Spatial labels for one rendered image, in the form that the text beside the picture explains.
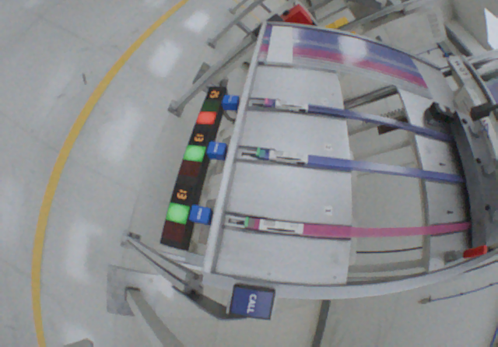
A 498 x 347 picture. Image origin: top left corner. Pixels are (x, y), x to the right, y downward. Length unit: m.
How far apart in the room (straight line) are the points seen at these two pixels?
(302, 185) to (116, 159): 0.85
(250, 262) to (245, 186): 0.11
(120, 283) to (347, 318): 2.00
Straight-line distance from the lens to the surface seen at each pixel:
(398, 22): 1.66
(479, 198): 0.53
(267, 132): 0.35
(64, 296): 1.07
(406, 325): 2.23
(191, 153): 0.37
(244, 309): 0.25
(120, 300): 1.04
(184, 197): 0.34
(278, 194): 0.30
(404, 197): 2.21
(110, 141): 1.01
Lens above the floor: 0.96
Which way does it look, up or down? 44 degrees down
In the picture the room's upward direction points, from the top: 72 degrees clockwise
